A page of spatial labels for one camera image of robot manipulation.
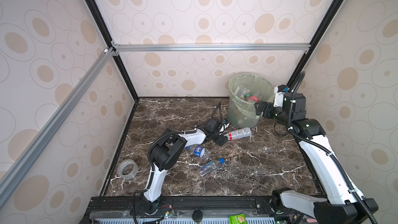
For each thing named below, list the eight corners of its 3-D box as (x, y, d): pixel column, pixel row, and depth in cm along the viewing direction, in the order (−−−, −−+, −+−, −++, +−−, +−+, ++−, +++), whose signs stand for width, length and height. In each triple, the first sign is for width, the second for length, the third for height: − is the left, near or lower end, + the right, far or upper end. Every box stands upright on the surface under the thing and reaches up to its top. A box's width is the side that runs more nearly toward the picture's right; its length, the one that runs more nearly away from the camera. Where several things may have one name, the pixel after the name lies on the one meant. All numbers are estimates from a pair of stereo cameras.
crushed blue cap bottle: (202, 178, 84) (202, 176, 81) (198, 171, 86) (198, 168, 83) (225, 164, 89) (225, 162, 86) (220, 158, 91) (220, 155, 88)
